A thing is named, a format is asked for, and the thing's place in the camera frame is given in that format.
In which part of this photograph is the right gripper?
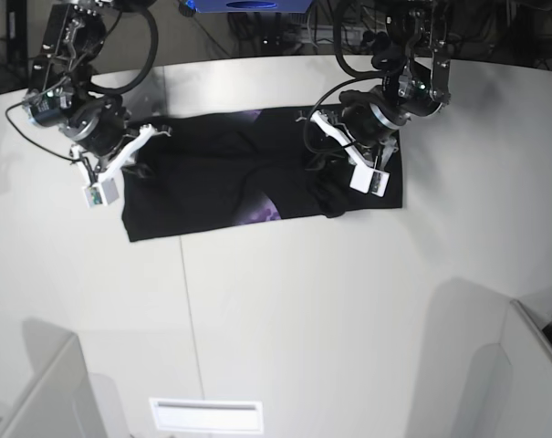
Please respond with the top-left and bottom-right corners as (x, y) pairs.
(59, 98), (172, 179)

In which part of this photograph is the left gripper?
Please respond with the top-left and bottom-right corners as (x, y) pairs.
(295, 90), (408, 172)

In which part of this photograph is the black T-shirt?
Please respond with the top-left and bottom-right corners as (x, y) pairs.
(121, 107), (403, 242)

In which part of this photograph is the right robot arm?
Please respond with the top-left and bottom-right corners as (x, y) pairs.
(19, 1), (159, 183)

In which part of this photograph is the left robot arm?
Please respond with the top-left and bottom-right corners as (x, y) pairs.
(302, 1), (452, 172)

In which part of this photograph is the blue box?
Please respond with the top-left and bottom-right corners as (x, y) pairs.
(185, 0), (313, 14)

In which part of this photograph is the white partition panel left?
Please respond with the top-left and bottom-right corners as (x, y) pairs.
(0, 333), (131, 437)

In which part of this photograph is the white partition panel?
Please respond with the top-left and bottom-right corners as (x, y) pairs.
(0, 333), (131, 437)
(466, 298), (552, 438)

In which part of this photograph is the white partition panel right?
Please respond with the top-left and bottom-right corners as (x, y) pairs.
(466, 298), (552, 438)

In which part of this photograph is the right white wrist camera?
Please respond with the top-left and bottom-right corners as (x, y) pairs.
(70, 124), (155, 208)

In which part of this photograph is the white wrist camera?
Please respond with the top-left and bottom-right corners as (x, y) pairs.
(309, 110), (390, 197)
(70, 124), (155, 208)

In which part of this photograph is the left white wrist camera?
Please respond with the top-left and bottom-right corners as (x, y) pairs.
(309, 110), (390, 197)

